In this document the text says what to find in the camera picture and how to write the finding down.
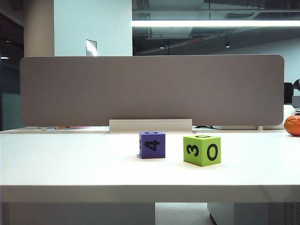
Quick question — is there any green foam number block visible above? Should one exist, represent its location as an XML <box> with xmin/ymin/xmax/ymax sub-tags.
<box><xmin>183</xmin><ymin>134</ymin><xmax>222</xmax><ymax>167</ymax></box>

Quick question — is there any purple foam number block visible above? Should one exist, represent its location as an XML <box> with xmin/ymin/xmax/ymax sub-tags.
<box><xmin>139</xmin><ymin>131</ymin><xmax>166</xmax><ymax>159</ymax></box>

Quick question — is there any grey fabric desk divider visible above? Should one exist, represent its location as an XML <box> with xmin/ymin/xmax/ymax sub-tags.
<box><xmin>19</xmin><ymin>54</ymin><xmax>285</xmax><ymax>127</ymax></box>

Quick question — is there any white rounded object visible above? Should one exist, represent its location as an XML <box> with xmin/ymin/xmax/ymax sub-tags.
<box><xmin>284</xmin><ymin>105</ymin><xmax>297</xmax><ymax>118</ymax></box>

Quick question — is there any black monitor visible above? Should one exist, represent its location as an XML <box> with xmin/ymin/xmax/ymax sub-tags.
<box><xmin>284</xmin><ymin>79</ymin><xmax>300</xmax><ymax>105</ymax></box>

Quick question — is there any orange fruit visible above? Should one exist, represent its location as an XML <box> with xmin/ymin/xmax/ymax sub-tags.
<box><xmin>284</xmin><ymin>115</ymin><xmax>300</xmax><ymax>136</ymax></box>

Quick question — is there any wall poster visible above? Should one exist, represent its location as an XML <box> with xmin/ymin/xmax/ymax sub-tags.
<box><xmin>85</xmin><ymin>39</ymin><xmax>98</xmax><ymax>57</ymax></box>

